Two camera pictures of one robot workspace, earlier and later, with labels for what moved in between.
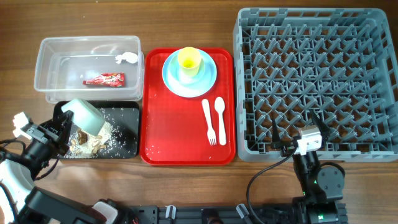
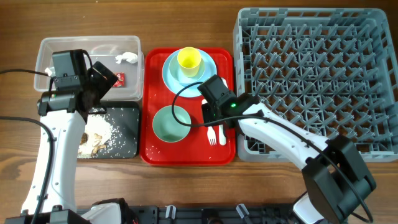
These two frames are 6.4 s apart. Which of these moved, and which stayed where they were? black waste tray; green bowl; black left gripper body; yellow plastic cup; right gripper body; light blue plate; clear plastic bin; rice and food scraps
Moved: right gripper body; black left gripper body; green bowl
Stayed: light blue plate; yellow plastic cup; clear plastic bin; black waste tray; rice and food scraps
